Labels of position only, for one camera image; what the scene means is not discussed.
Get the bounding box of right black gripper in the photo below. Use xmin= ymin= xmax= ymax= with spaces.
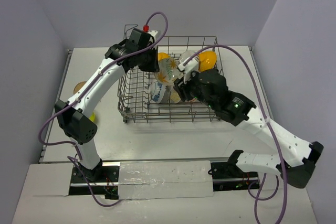
xmin=173 ymin=69 xmax=217 ymax=110

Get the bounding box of small orange plastic bowl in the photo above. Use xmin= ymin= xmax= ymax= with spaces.
xmin=157 ymin=52 xmax=170 ymax=61

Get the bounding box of pale yellow flower bowl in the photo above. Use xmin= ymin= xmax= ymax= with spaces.
xmin=170 ymin=91 xmax=181 ymax=103

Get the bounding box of white green leaf bowl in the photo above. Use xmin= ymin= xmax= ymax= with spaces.
xmin=154 ymin=58 xmax=182 ymax=86

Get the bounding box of blue floral ceramic bowl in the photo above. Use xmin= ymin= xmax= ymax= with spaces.
xmin=149 ymin=81 xmax=166 ymax=103

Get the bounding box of large orange plastic bowl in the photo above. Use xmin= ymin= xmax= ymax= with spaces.
xmin=198 ymin=51 xmax=217 ymax=72

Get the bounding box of white striped ceramic bowl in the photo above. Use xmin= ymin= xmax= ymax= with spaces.
xmin=179 ymin=50 xmax=195 ymax=63

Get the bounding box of tan ceramic bowl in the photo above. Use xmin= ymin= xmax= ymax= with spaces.
xmin=73 ymin=81 xmax=86 ymax=94

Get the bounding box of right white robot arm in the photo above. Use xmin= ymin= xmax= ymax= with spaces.
xmin=174 ymin=69 xmax=324 ymax=188

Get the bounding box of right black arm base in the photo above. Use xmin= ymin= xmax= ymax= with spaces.
xmin=208 ymin=157 xmax=259 ymax=191

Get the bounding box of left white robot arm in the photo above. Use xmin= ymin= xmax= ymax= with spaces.
xmin=55 ymin=26 xmax=161 ymax=182

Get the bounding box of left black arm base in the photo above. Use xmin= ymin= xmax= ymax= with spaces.
xmin=69 ymin=162 xmax=120 ymax=200

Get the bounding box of lime green plastic bowl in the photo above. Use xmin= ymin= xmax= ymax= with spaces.
xmin=89 ymin=112 xmax=96 ymax=123

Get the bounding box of clear plastic tape sheet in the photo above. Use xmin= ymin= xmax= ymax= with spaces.
xmin=118 ymin=161 xmax=214 ymax=199

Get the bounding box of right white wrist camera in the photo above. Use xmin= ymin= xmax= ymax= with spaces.
xmin=177 ymin=56 xmax=199 ymax=83

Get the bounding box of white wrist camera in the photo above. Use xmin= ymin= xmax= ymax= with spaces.
xmin=148 ymin=30 xmax=161 ymax=43
xmin=177 ymin=56 xmax=199 ymax=83

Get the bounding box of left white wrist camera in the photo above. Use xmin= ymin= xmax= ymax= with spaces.
xmin=148 ymin=30 xmax=161 ymax=43

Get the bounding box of grey wire dish rack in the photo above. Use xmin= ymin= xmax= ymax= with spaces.
xmin=117 ymin=35 xmax=219 ymax=123

